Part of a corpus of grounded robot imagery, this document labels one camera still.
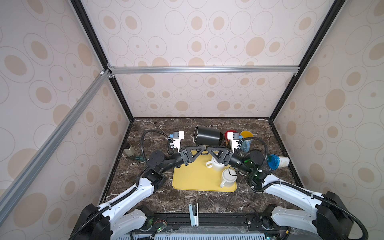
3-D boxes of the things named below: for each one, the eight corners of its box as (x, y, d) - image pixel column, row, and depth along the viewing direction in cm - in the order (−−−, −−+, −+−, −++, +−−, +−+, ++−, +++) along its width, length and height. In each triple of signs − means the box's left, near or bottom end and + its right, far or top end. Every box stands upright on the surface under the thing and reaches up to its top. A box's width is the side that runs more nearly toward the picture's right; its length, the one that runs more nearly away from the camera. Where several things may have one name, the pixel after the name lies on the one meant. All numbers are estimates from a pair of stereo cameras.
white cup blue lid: (269, 170, 94) (275, 163, 87) (266, 160, 99) (271, 153, 92) (286, 170, 94) (293, 163, 87) (282, 160, 99) (288, 153, 92)
